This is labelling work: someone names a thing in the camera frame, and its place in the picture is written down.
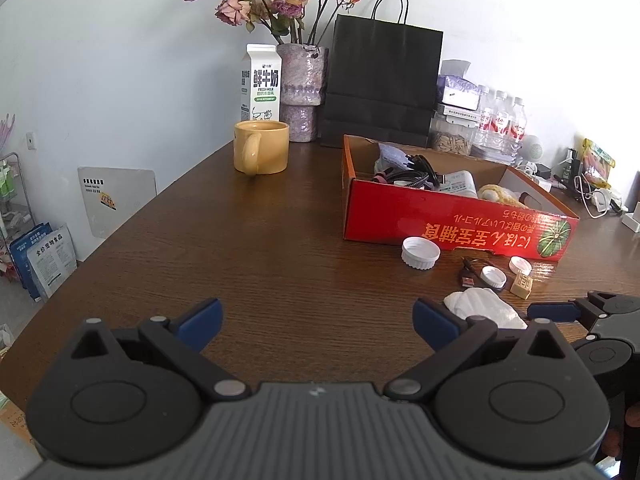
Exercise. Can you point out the flat white box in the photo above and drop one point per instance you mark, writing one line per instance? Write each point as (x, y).
(457, 112)

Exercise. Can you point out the white milk carton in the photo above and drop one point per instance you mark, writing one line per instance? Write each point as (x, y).
(265, 85)

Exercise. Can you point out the small green bottle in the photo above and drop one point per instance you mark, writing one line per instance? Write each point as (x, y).
(567, 167)

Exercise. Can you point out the large white ribbed lid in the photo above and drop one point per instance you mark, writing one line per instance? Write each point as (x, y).
(420, 252)

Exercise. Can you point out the purple tissue pack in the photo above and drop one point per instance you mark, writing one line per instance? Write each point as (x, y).
(457, 92)

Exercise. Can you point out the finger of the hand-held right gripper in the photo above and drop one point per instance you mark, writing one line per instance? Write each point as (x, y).
(555, 311)

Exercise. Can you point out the blue pet food bag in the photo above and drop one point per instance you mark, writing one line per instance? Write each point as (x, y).
(50, 265)

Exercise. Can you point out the yellow plush toy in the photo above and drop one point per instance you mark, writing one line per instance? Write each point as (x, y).
(495, 192)

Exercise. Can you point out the yellow snack packet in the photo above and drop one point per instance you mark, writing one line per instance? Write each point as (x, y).
(597, 160)

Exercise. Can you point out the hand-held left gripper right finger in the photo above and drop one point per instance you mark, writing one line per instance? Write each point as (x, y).
(435, 322)

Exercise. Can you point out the white charging dock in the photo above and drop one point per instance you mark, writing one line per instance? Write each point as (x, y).
(632, 221)

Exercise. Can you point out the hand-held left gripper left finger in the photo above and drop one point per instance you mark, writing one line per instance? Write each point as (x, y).
(202, 320)

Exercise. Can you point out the black paper bag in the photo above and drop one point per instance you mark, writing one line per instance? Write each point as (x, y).
(380, 80)

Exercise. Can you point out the small white lid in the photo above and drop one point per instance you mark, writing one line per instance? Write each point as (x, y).
(520, 264)
(492, 277)

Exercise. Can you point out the beige block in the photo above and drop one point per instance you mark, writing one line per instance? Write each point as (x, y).
(522, 287)

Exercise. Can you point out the grey tin box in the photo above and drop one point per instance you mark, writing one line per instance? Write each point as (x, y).
(495, 154)

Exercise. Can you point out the red cardboard box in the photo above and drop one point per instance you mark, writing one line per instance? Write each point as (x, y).
(400, 215)

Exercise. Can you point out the white tissue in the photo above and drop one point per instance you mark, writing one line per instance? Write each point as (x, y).
(480, 305)

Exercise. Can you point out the yellow mug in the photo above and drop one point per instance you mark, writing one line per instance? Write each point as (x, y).
(270, 150)

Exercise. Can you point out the white sign board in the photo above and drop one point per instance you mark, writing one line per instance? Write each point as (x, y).
(117, 200)

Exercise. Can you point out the clear seed jar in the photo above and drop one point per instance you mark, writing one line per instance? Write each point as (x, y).
(450, 140)

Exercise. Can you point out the purple textured vase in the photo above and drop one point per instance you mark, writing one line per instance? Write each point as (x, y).
(300, 85)

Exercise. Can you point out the white round speaker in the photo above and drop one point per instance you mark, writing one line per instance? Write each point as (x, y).
(534, 149)

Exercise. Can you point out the white plastic container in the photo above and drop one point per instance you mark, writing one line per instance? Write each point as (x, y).
(460, 182)

